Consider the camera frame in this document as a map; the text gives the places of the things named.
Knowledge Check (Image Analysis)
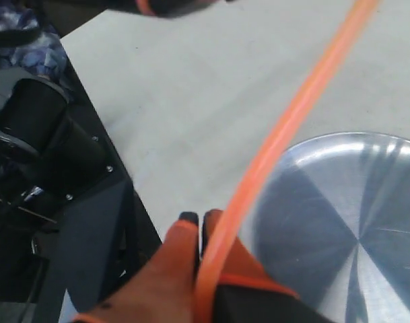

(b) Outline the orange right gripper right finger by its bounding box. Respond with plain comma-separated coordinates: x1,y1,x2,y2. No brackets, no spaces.
201,208,302,323

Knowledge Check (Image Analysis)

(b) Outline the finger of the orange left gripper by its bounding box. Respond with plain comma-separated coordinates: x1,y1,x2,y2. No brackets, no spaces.
135,0,216,17

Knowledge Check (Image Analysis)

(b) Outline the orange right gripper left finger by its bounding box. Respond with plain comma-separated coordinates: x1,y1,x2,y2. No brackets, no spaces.
73,212,199,322

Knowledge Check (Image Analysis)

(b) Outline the translucent orange plastic strip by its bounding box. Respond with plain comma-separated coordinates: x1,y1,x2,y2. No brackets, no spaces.
194,0,378,322

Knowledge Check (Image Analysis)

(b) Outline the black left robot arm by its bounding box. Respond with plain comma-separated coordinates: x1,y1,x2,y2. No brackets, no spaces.
0,1,108,217

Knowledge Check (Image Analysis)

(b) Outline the round stainless steel plate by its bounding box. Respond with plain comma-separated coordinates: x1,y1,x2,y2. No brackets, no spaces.
240,132,410,322

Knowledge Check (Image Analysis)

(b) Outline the person in blue patterned clothes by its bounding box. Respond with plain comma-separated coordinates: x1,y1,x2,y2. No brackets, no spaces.
0,1,67,79

